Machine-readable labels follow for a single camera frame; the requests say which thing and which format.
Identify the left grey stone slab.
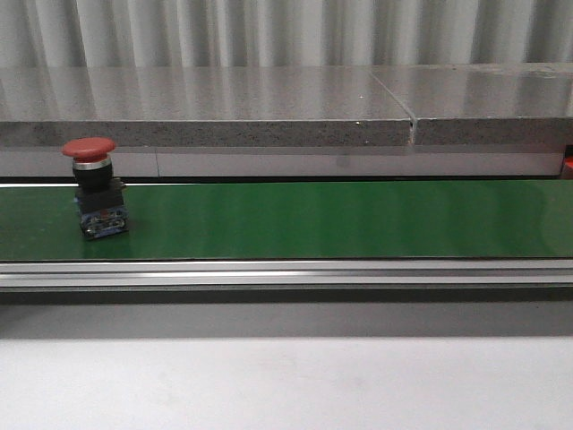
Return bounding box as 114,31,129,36
1,66,411,148

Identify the grey stone slab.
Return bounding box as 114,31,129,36
372,64,572,147
1,66,411,148

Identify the right grey stone slab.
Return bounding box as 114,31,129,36
372,64,572,147

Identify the green conveyor belt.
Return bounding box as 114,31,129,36
1,179,572,261

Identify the red plastic tray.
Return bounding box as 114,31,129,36
560,156,573,179

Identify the white pleated curtain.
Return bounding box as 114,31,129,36
1,1,572,67

